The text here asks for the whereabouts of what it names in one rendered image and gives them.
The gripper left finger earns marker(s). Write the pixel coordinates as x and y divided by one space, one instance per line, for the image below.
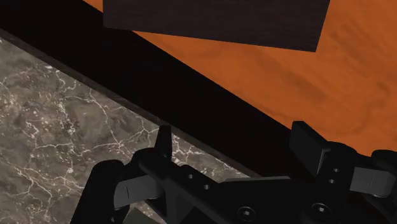
145 189

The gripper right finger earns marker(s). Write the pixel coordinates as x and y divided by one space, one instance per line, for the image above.
339 164

